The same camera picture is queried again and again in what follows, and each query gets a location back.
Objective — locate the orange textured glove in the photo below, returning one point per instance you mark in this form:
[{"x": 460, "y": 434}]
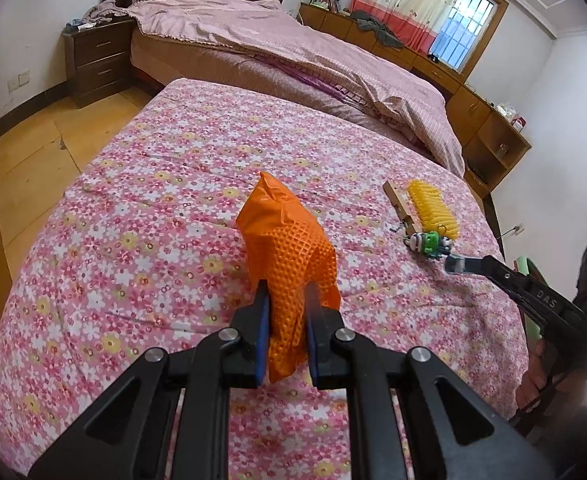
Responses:
[{"x": 288, "y": 250}]

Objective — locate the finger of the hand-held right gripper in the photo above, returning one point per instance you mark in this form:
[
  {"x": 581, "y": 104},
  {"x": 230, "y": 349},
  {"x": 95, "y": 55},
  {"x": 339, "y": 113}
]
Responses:
[{"x": 478, "y": 265}]

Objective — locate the white wall socket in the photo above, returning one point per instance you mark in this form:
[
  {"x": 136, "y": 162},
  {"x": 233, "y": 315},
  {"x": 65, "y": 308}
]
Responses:
[
  {"x": 18, "y": 81},
  {"x": 516, "y": 229}
]

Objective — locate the small black desk object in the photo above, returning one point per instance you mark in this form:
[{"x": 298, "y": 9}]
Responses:
[{"x": 434, "y": 57}]

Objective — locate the small red and white box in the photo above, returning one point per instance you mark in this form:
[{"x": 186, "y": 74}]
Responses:
[{"x": 519, "y": 124}]

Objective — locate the row of books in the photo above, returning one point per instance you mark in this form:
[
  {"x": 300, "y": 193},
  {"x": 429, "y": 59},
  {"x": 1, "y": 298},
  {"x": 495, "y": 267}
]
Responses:
[{"x": 326, "y": 0}]

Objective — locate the pink checked quilt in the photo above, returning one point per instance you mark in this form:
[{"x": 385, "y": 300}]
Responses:
[{"x": 298, "y": 50}]

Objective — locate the pale crumpled cloth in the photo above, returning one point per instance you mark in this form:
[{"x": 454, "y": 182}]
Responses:
[{"x": 100, "y": 10}]

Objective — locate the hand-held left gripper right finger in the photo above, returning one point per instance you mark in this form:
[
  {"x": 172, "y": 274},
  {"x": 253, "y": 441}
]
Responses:
[{"x": 314, "y": 350}]

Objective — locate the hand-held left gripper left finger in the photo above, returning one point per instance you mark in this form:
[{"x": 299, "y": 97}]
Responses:
[{"x": 261, "y": 340}]

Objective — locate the long wooden cabinet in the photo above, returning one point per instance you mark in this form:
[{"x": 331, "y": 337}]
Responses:
[{"x": 473, "y": 110}]

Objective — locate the wooden stick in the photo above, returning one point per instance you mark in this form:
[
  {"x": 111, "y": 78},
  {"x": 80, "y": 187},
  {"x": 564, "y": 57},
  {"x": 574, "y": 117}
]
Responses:
[{"x": 398, "y": 200}]

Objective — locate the dark wooden nightstand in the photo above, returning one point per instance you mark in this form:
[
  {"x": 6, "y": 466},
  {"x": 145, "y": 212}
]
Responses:
[{"x": 98, "y": 60}]

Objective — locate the green bin with red bag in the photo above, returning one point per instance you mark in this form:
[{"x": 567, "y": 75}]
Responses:
[{"x": 523, "y": 265}]

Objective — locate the barred window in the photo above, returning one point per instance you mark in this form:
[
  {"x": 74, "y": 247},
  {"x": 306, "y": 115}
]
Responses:
[{"x": 461, "y": 25}]

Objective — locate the grey crumpled clothes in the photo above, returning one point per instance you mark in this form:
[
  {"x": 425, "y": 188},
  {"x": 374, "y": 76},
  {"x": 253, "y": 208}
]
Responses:
[{"x": 378, "y": 30}]

